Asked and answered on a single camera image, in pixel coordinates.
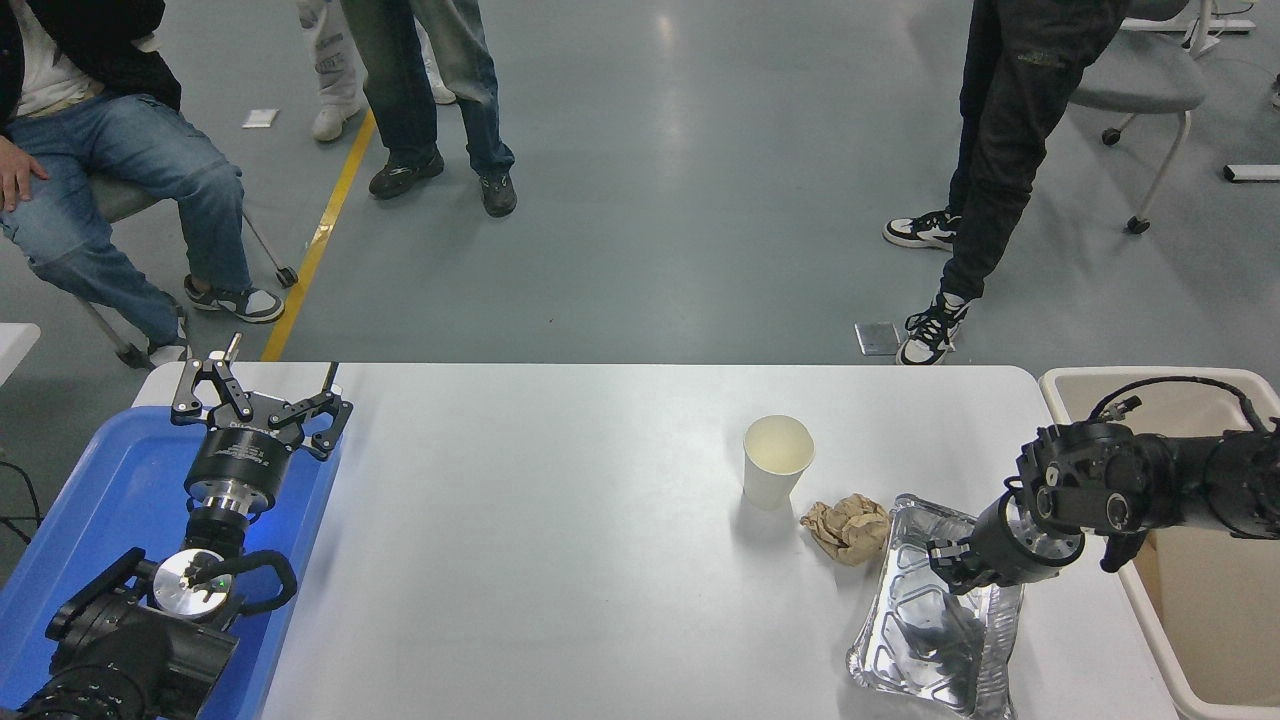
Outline standing person, black-white shoes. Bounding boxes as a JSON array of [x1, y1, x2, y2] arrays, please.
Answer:
[[882, 0, 1132, 367]]

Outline standing person, white shoes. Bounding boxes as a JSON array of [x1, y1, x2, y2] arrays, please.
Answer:
[[296, 0, 458, 143]]

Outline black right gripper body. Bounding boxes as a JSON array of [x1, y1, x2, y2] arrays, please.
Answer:
[[962, 493, 1069, 591]]

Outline crumpled tan paper ball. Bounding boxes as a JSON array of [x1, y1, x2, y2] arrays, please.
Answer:
[[799, 492, 892, 568]]

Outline grey metal-legged chair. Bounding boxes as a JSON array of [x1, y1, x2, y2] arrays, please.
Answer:
[[74, 175, 300, 371]]

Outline blue plastic tray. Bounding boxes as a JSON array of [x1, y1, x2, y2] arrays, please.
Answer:
[[0, 404, 347, 720]]

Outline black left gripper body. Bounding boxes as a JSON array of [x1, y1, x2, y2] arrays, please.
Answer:
[[185, 410, 304, 495]]

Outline white paper cup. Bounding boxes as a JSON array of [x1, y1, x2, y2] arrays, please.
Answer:
[[742, 414, 816, 512]]

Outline large pale bin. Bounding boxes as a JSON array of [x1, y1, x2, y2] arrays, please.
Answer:
[[1038, 366, 1280, 720]]

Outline seated person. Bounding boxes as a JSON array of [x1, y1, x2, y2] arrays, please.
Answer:
[[0, 0, 287, 367]]

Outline seated person's hand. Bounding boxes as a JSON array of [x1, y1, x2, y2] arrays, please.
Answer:
[[0, 134, 50, 214]]

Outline thin black cable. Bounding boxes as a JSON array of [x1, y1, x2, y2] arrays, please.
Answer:
[[0, 457, 44, 547]]

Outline standing person, black shoes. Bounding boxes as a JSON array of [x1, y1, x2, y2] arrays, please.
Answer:
[[340, 0, 519, 219]]

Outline silver foil tray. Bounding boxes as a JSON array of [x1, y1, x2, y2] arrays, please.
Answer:
[[846, 493, 1027, 720]]

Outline grey wheeled office chair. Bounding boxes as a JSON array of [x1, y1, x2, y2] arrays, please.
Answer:
[[1067, 0, 1217, 236]]

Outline white chair base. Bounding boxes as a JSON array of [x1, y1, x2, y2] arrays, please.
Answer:
[[1120, 0, 1257, 37]]

